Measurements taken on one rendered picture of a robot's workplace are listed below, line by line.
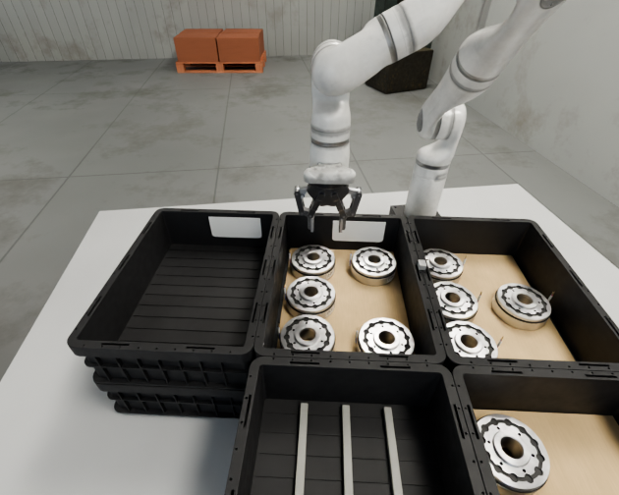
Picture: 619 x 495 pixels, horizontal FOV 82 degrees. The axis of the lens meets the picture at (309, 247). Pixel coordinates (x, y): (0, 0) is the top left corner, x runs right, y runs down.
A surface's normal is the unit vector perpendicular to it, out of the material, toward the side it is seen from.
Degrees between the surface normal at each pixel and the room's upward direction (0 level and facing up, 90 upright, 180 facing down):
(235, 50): 90
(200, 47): 90
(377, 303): 0
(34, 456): 0
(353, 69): 86
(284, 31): 90
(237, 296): 0
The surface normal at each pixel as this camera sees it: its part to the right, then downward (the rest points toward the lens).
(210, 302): 0.00, -0.77
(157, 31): 0.13, 0.63
